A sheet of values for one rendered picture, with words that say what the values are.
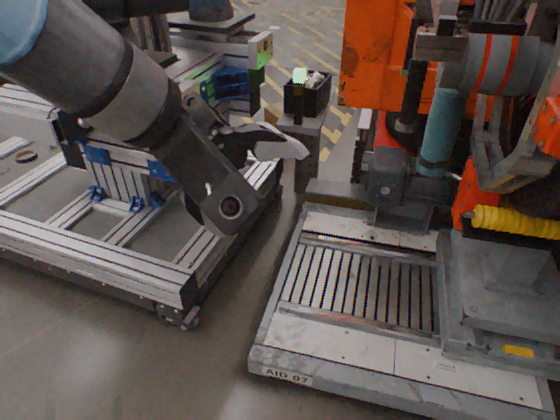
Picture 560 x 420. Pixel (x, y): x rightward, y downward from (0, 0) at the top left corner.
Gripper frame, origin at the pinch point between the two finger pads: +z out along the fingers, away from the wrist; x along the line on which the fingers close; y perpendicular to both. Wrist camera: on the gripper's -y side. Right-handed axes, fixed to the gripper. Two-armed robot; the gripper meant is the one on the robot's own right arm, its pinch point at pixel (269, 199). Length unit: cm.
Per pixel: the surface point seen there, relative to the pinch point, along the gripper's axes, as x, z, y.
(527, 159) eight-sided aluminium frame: -35, 40, -5
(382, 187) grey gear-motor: -17, 91, 38
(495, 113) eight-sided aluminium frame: -51, 71, 20
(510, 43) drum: -53, 40, 16
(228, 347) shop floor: 54, 71, 24
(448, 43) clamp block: -39.1, 24.6, 15.5
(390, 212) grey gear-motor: -14, 119, 42
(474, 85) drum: -43, 44, 16
